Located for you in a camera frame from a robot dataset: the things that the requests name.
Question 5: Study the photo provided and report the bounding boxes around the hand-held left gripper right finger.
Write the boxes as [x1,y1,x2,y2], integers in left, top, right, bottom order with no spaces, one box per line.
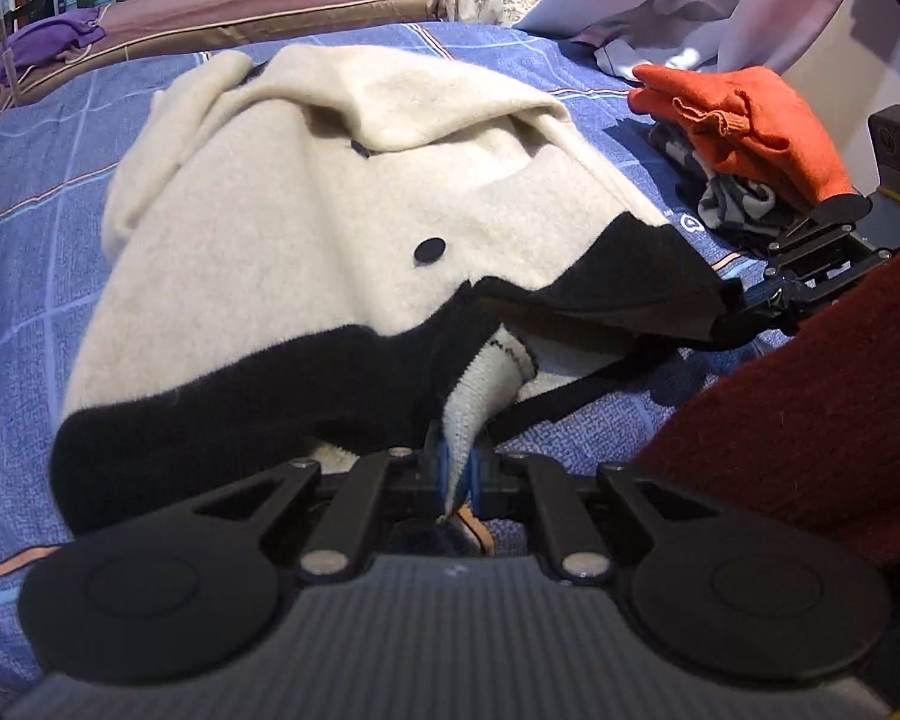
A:
[468,448,715,584]

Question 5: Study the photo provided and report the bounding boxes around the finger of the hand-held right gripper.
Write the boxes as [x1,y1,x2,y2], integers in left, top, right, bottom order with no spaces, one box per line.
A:
[709,266,867,350]
[766,193,878,271]

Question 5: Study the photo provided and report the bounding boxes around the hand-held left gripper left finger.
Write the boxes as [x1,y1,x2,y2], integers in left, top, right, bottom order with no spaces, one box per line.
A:
[191,420,452,582]

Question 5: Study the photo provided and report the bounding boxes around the cream sweater with black trim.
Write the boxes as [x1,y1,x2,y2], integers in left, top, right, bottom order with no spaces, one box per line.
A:
[49,41,743,541]

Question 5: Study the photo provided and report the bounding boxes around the person's right forearm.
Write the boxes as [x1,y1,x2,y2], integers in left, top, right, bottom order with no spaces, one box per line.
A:
[630,236,900,567]

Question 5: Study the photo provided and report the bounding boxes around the grey striped garment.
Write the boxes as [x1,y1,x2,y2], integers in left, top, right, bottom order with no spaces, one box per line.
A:
[649,120,803,248]

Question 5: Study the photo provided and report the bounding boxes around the orange knit garment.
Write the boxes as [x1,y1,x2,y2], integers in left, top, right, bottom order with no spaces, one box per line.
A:
[628,65,856,207]

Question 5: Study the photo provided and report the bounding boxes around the blue plaid bed sheet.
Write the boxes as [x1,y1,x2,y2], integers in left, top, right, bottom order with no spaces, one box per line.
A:
[0,19,803,691]

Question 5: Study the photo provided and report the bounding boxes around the mauve bed cover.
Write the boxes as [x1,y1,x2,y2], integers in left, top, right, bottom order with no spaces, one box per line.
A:
[0,0,440,117]

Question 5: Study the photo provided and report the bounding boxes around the purple cloth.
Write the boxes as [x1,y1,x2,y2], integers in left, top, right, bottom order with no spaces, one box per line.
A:
[0,7,110,87]

